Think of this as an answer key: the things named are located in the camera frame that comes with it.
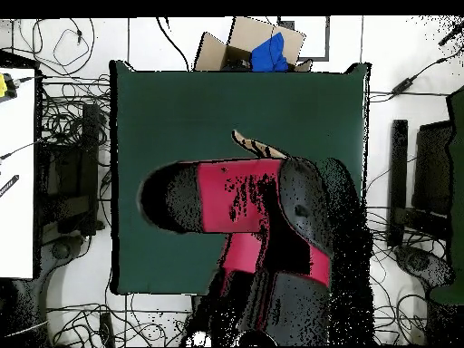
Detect white table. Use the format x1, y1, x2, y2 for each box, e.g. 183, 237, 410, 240
0, 66, 37, 280

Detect black cable tangle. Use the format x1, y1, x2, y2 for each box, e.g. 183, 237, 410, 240
35, 73, 111, 175
365, 206, 429, 345

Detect black strip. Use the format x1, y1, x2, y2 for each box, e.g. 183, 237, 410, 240
0, 174, 20, 198

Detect yellow and black tool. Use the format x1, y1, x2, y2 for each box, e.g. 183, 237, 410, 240
0, 72, 18, 104

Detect black power adapter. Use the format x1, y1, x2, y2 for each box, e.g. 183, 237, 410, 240
391, 76, 415, 96

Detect black square frame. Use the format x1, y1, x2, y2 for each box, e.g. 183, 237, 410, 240
276, 15, 331, 62

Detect black panel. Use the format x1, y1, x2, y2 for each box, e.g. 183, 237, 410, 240
412, 121, 454, 218

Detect green covered object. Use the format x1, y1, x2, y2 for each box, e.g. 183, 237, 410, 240
429, 86, 464, 305

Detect blue cloth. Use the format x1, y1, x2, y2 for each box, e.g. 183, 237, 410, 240
250, 32, 290, 73

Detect dark green table cloth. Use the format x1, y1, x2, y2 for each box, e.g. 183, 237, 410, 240
109, 59, 371, 295

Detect black floor cables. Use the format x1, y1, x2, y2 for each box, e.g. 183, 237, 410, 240
46, 293, 193, 347

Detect tan terry towel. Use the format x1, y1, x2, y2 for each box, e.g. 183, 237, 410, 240
231, 129, 290, 160

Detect black cable loop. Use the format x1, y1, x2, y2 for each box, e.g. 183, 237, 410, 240
32, 17, 96, 78

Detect black equipment rack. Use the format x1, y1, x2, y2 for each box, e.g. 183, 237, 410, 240
35, 102, 106, 237

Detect black upright bar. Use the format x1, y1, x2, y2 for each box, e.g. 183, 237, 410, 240
387, 119, 409, 247

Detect cardboard box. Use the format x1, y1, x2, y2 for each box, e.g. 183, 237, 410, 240
193, 15, 313, 73

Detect grey stand base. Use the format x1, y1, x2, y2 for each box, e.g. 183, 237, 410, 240
393, 245, 456, 291
39, 234, 88, 291

